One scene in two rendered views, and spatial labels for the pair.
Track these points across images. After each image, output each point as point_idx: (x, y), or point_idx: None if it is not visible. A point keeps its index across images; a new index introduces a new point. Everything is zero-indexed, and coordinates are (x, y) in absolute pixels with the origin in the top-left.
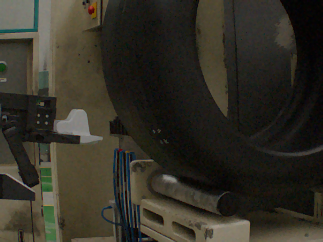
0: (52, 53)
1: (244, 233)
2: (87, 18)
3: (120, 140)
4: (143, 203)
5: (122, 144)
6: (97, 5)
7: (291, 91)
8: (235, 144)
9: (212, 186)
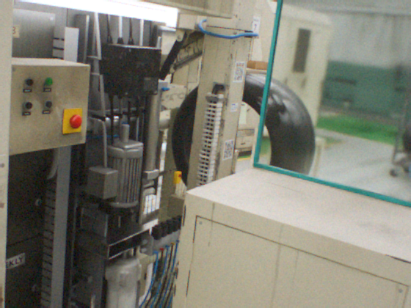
0: (4, 210)
1: None
2: (38, 131)
3: (155, 243)
4: None
5: (159, 245)
6: (84, 114)
7: (184, 160)
8: None
9: None
